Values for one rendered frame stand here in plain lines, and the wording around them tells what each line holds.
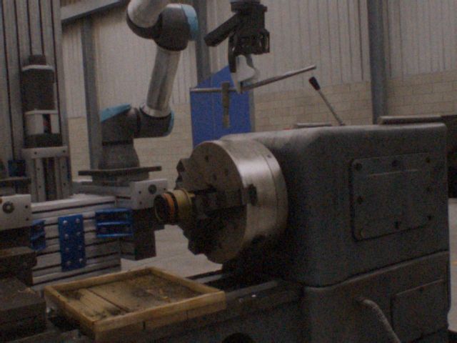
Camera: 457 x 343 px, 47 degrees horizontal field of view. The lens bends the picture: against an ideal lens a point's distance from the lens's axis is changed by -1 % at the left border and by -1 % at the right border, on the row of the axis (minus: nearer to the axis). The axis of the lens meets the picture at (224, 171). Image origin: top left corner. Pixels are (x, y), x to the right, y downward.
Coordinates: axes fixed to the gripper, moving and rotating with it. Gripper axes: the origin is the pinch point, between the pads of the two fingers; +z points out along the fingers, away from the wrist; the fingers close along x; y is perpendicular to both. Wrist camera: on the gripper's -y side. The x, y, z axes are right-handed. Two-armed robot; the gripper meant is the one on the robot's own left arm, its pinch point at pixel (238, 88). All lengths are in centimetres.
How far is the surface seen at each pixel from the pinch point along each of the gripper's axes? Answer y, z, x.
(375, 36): -155, -130, 1038
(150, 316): -2, 46, -37
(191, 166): -12.2, 19.9, -2.4
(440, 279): 47, 56, 42
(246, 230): 7.3, 33.0, -11.2
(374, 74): -156, -49, 1035
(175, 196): -9.5, 25.5, -15.2
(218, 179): -2.6, 22.4, -5.8
